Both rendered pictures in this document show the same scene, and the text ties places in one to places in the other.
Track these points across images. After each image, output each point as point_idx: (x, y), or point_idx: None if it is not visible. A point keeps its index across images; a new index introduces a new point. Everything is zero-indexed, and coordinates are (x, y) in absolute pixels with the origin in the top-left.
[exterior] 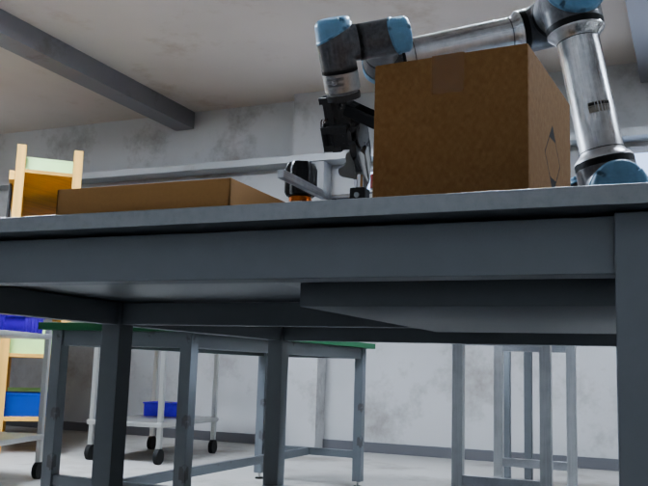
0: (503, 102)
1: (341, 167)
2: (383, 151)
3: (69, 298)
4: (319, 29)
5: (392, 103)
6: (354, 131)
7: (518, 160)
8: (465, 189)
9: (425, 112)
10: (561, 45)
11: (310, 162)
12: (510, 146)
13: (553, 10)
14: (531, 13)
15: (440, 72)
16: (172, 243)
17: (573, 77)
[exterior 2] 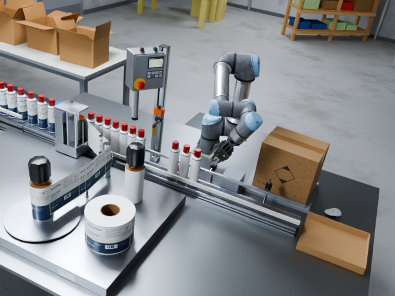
0: (324, 160)
1: (217, 162)
2: (312, 184)
3: None
4: (259, 125)
5: (317, 171)
6: (233, 151)
7: (320, 171)
8: (315, 183)
9: (318, 169)
10: (246, 86)
11: (141, 143)
12: (321, 169)
13: (252, 76)
14: (232, 66)
15: (322, 158)
16: None
17: (245, 97)
